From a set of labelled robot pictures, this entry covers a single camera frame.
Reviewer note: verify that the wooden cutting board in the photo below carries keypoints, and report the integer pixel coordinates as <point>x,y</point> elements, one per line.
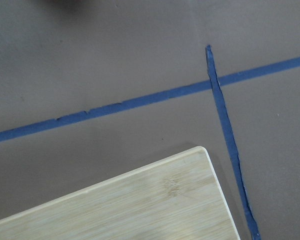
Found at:
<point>175,198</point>

